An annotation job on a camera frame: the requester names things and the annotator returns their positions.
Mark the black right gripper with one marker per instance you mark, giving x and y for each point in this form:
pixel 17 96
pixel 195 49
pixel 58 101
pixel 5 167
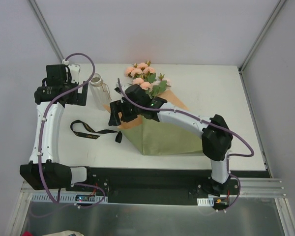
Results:
pixel 115 113

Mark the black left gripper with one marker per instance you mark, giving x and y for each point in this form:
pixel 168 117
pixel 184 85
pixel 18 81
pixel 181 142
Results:
pixel 81 96

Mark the black ribbon with gold text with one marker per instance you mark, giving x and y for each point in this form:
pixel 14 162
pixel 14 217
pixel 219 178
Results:
pixel 92 134

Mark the green and orange wrapping paper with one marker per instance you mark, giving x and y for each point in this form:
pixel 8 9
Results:
pixel 152 136

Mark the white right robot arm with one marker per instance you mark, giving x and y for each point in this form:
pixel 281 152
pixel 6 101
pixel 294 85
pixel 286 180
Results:
pixel 216 141

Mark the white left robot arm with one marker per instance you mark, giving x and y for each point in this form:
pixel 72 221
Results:
pixel 44 159

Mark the white ribbed ceramic vase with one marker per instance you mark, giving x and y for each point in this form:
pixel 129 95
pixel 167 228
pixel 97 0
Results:
pixel 100 92

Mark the pink artificial flower bunch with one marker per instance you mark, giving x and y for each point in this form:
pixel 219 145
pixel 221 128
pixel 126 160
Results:
pixel 144 75

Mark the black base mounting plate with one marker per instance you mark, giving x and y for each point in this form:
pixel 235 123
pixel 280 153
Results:
pixel 148 186

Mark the beige cloth at bottom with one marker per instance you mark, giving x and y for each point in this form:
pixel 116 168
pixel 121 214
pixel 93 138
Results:
pixel 66 233

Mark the red object at bottom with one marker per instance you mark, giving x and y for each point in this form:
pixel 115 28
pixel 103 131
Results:
pixel 27 233

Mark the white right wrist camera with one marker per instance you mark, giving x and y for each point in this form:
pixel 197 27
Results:
pixel 122 87

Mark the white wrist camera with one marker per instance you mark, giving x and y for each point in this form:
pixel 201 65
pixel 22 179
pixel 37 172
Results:
pixel 122 87
pixel 73 70

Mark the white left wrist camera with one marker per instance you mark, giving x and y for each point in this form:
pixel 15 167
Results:
pixel 73 70

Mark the left aluminium corner post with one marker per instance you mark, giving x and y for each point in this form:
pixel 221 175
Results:
pixel 46 29

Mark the aluminium corner post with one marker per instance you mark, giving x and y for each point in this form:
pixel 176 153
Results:
pixel 262 34
pixel 46 29

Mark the left white cable duct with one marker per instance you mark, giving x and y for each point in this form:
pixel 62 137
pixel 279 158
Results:
pixel 70 198

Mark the white cable duct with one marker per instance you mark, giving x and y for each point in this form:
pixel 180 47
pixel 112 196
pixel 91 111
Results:
pixel 70 198
pixel 211 201

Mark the right white cable duct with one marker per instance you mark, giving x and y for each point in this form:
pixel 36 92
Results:
pixel 211 201

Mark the aluminium frame rail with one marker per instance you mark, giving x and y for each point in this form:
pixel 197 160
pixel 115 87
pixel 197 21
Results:
pixel 240 182

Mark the right aluminium corner post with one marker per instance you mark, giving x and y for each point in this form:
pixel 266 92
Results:
pixel 262 34

